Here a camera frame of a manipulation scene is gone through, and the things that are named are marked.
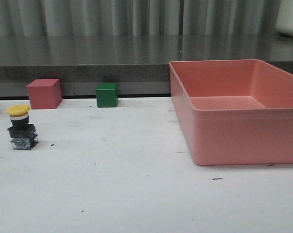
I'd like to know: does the grey stone counter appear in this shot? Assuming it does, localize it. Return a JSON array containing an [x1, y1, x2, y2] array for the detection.
[[0, 34, 293, 99]]

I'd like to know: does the far pink cube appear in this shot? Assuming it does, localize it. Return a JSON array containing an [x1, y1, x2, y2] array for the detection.
[[26, 79, 62, 109]]

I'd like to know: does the pink plastic bin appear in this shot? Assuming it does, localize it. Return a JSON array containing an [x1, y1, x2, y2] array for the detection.
[[169, 60, 293, 166]]

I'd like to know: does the white pleated curtain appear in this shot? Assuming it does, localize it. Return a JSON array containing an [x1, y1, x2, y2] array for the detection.
[[0, 0, 280, 37]]

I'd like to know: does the right green cube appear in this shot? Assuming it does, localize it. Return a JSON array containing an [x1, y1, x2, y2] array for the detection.
[[96, 83, 118, 108]]

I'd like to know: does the yellow push button switch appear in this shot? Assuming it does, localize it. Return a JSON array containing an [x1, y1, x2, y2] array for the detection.
[[5, 104, 38, 150]]

